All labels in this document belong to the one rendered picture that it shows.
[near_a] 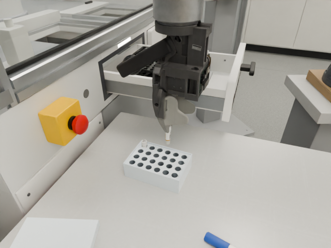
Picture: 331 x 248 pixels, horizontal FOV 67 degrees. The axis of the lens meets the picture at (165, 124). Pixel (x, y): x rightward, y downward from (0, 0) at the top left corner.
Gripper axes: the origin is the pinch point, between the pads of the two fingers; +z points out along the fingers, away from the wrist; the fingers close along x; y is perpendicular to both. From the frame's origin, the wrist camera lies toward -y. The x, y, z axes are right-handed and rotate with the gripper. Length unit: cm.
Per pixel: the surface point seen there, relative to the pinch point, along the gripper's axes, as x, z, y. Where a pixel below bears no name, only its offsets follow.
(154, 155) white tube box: -1.5, 7.9, -1.9
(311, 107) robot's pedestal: 42, 12, 33
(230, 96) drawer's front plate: 12.7, -2.0, 10.5
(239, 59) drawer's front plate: 26.0, -5.8, 9.7
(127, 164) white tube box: -7.0, 7.1, -5.5
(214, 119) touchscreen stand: 128, 82, -11
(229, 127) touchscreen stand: 124, 84, 2
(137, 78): 13.2, -2.0, -13.1
